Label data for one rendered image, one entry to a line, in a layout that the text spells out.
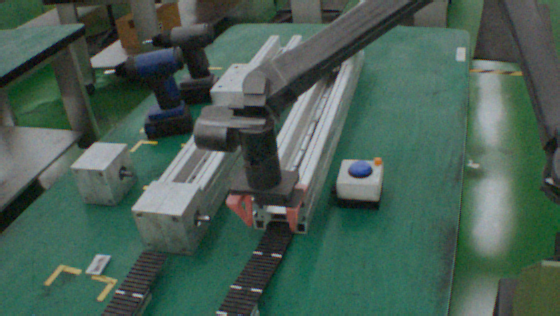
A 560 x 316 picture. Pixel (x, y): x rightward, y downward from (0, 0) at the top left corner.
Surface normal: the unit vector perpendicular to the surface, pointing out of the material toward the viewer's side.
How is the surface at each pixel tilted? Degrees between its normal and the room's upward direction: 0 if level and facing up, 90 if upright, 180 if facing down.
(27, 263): 0
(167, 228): 90
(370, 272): 0
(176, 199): 0
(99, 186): 90
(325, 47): 45
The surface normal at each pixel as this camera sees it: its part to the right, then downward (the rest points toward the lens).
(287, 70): -0.29, -0.22
